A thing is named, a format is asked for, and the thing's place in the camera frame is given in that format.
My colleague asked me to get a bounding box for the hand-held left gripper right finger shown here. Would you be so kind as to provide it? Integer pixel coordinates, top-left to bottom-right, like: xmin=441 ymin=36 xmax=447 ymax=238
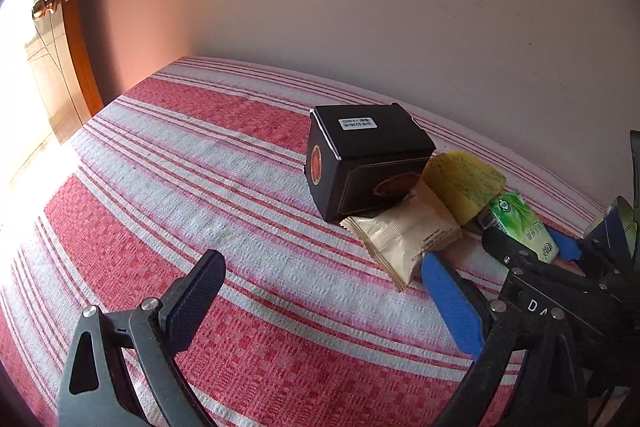
xmin=420 ymin=252 xmax=588 ymax=427

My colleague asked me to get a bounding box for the brass door knob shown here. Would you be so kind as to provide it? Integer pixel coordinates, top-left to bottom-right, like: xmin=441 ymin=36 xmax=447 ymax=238
xmin=31 ymin=0 xmax=63 ymax=22

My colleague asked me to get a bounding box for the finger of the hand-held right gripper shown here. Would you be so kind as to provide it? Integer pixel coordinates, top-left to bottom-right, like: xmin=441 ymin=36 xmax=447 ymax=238
xmin=482 ymin=227 xmax=551 ymax=280
xmin=546 ymin=196 xmax=640 ymax=268

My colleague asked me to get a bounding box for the small green tissue pack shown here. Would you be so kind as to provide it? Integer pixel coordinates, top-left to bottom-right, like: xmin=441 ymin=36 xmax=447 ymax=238
xmin=477 ymin=190 xmax=561 ymax=264

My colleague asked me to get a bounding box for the beige snack packet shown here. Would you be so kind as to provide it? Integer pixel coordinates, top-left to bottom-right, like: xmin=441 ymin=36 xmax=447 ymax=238
xmin=340 ymin=181 xmax=463 ymax=293

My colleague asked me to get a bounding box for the black cardboard box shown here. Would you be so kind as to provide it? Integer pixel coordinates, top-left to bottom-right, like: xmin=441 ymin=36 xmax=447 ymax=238
xmin=305 ymin=103 xmax=437 ymax=224

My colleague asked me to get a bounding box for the yellow sponge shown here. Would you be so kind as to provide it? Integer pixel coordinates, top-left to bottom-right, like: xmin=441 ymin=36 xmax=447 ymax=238
xmin=424 ymin=151 xmax=507 ymax=226

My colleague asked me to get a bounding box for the wooden door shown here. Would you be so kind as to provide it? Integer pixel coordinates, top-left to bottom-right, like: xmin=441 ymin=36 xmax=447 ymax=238
xmin=0 ymin=0 xmax=105 ymax=148

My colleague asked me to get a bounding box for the red striped bedsheet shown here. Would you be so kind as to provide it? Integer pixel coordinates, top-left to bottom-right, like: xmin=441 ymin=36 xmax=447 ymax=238
xmin=0 ymin=55 xmax=640 ymax=427

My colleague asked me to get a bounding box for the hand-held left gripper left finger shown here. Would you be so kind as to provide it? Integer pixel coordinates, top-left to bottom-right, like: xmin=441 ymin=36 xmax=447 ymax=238
xmin=56 ymin=249 xmax=227 ymax=427

